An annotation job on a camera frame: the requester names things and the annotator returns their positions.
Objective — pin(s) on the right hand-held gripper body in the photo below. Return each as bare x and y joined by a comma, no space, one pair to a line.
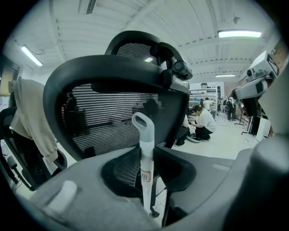
253,86

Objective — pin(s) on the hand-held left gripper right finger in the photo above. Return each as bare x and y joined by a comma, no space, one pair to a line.
214,176

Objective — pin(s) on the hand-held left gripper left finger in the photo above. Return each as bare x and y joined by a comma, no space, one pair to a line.
90,180

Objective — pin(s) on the white broom with grey bristles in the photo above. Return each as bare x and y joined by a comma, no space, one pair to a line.
146,158

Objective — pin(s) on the black floor stand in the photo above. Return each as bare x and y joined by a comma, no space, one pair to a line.
245,126

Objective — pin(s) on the rectangular ceiling light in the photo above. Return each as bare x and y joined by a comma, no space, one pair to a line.
31,55
225,75
239,34

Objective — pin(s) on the small white cabinet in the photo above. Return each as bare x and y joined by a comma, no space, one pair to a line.
263,127

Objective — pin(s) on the white shelving rack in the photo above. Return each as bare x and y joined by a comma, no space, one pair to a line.
198,92

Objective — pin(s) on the black mesh office chair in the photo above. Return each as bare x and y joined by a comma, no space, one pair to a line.
113,67
27,162

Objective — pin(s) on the ceiling smoke detector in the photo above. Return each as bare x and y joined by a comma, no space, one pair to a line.
236,20

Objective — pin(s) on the beige hooded sweatshirt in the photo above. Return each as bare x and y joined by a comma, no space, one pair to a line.
29,112

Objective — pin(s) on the brown door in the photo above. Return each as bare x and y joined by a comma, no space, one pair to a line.
9,79

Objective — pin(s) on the ceiling air vent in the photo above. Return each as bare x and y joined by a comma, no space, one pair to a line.
91,6

